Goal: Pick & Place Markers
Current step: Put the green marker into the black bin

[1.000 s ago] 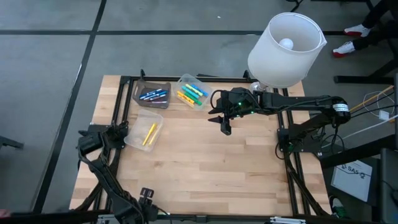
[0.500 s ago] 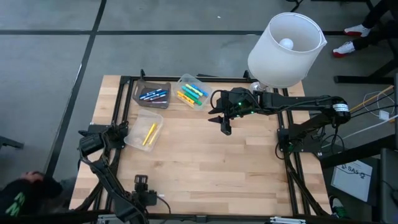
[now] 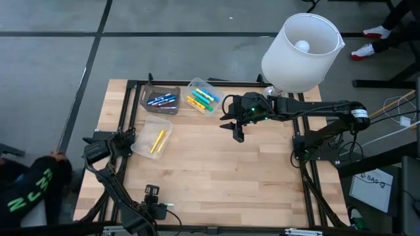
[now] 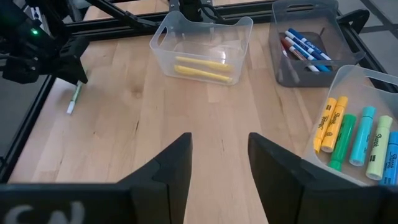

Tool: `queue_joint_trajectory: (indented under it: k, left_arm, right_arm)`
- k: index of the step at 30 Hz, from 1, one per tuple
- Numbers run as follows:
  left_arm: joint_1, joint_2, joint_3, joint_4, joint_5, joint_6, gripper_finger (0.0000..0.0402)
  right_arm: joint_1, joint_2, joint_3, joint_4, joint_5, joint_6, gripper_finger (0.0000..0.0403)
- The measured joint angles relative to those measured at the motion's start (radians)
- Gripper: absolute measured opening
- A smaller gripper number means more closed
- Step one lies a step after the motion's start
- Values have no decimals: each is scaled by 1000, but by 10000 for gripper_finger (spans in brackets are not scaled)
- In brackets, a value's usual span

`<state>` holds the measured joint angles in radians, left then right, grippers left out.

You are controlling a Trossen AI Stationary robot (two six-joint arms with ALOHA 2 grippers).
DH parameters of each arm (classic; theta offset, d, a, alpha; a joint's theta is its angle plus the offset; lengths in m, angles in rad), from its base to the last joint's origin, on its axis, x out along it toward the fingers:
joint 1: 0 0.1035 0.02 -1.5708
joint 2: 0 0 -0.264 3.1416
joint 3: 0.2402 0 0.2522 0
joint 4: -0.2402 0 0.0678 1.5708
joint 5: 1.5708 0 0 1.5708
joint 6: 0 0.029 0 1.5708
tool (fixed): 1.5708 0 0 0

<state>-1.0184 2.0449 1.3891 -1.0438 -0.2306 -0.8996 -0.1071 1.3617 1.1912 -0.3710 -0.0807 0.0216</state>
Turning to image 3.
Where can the person's hand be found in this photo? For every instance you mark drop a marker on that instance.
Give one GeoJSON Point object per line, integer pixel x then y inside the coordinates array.
{"type": "Point", "coordinates": [58, 155]}

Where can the black aluminium table frame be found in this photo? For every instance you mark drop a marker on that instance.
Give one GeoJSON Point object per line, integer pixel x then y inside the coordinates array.
{"type": "Point", "coordinates": [203, 83]}

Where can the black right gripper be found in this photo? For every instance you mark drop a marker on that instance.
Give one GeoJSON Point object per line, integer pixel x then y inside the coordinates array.
{"type": "Point", "coordinates": [251, 108]}

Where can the person's shoe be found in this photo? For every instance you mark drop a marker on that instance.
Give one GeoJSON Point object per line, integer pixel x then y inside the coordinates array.
{"type": "Point", "coordinates": [375, 32]}
{"type": "Point", "coordinates": [362, 52]}

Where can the black chair leg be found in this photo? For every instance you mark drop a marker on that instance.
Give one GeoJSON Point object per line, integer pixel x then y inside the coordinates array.
{"type": "Point", "coordinates": [10, 150]}

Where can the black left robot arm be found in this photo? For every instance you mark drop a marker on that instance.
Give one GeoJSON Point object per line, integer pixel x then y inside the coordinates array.
{"type": "Point", "coordinates": [111, 187]}

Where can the orange-yellow highlighter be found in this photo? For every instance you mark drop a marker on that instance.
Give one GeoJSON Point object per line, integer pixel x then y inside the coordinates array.
{"type": "Point", "coordinates": [193, 105]}
{"type": "Point", "coordinates": [196, 102]}

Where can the brown translucent plastic bin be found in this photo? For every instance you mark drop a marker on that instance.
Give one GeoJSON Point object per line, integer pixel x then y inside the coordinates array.
{"type": "Point", "coordinates": [146, 93]}

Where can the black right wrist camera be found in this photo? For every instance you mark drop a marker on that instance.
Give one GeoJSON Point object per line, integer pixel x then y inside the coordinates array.
{"type": "Point", "coordinates": [239, 132]}

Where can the silver bracket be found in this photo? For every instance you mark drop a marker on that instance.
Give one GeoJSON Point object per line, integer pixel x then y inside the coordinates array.
{"type": "Point", "coordinates": [111, 231]}
{"type": "Point", "coordinates": [303, 232]}

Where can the magenta thin marker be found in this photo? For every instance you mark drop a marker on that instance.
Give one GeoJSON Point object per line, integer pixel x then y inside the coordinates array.
{"type": "Point", "coordinates": [169, 107]}

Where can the person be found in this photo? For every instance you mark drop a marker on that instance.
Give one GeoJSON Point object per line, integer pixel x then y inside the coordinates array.
{"type": "Point", "coordinates": [33, 190]}

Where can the transparent plastic bin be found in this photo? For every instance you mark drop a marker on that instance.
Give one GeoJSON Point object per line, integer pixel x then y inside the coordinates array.
{"type": "Point", "coordinates": [147, 141]}

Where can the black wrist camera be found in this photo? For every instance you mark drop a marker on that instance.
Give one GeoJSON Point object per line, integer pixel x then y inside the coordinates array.
{"type": "Point", "coordinates": [239, 132]}
{"type": "Point", "coordinates": [152, 190]}

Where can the purple thin marker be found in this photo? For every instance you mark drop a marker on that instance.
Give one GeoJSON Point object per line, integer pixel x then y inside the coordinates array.
{"type": "Point", "coordinates": [167, 103]}

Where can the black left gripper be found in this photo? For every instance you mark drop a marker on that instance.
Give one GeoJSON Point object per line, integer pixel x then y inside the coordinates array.
{"type": "Point", "coordinates": [155, 208]}

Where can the white printed sheet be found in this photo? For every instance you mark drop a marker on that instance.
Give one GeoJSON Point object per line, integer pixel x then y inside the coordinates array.
{"type": "Point", "coordinates": [370, 193]}

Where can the black desk frame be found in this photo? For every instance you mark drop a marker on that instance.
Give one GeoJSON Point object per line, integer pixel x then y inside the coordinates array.
{"type": "Point", "coordinates": [377, 83]}

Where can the yellow thin marker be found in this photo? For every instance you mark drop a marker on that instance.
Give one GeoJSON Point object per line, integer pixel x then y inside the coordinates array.
{"type": "Point", "coordinates": [157, 141]}
{"type": "Point", "coordinates": [162, 145]}

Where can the blue Sharpie highlighter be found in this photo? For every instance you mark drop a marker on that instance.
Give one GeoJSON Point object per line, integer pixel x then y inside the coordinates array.
{"type": "Point", "coordinates": [211, 95]}

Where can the person's leg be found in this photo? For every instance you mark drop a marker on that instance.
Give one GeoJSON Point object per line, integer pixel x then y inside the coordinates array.
{"type": "Point", "coordinates": [397, 14]}
{"type": "Point", "coordinates": [393, 41]}

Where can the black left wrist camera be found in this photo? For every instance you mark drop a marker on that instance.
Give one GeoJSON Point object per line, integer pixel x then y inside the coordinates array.
{"type": "Point", "coordinates": [152, 190]}

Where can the light green Sharpie highlighter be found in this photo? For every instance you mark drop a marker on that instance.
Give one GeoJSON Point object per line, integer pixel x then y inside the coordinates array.
{"type": "Point", "coordinates": [204, 94]}

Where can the white power adapter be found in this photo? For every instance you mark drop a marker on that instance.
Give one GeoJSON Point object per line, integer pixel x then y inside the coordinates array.
{"type": "Point", "coordinates": [405, 121]}

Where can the frosted plastic bin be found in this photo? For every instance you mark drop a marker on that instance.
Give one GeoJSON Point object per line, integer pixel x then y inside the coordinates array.
{"type": "Point", "coordinates": [218, 105]}

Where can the green thin marker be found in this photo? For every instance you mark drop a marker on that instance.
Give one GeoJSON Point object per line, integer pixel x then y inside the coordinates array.
{"type": "Point", "coordinates": [170, 204]}

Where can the teal highlighter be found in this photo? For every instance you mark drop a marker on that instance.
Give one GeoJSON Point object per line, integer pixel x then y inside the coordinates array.
{"type": "Point", "coordinates": [200, 96]}

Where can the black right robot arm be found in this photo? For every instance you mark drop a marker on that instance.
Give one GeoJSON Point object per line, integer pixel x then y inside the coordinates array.
{"type": "Point", "coordinates": [315, 109]}

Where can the black metal stand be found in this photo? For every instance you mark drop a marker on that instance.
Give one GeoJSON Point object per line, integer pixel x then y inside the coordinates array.
{"type": "Point", "coordinates": [377, 160]}

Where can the white shade silver table lamp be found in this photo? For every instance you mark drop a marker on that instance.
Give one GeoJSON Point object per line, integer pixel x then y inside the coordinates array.
{"type": "Point", "coordinates": [295, 72]}

